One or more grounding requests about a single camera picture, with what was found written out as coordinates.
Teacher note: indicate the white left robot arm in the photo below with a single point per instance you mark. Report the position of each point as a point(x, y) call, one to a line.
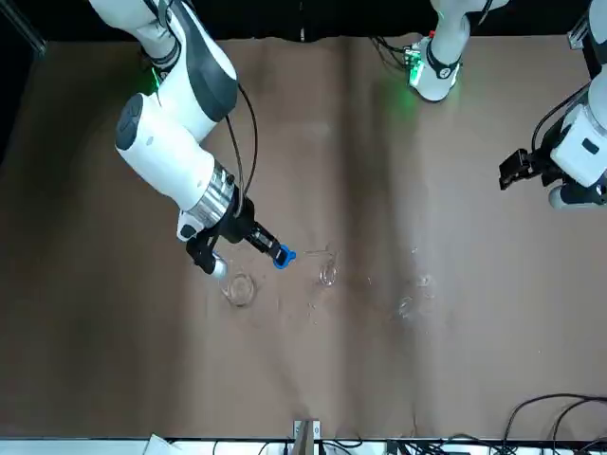
point(443, 71)

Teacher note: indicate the glass pipette with blue bulb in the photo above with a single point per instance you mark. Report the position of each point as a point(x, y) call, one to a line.
point(282, 258)

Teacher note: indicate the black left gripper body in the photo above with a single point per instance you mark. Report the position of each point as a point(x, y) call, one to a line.
point(545, 168)

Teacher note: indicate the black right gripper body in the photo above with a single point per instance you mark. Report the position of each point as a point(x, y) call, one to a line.
point(237, 225)

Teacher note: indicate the clear glass graduated cylinder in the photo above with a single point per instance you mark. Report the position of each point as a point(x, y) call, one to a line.
point(328, 277)

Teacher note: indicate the white paper sheet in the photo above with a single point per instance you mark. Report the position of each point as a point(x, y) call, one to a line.
point(159, 448)

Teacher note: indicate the aluminium frame post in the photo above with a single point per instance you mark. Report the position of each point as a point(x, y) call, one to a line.
point(31, 38)
point(578, 33)
point(306, 438)

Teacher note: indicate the clear glass beaker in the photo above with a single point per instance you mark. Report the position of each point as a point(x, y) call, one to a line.
point(239, 296)

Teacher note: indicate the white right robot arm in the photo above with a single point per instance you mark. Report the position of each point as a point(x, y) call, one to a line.
point(156, 142)

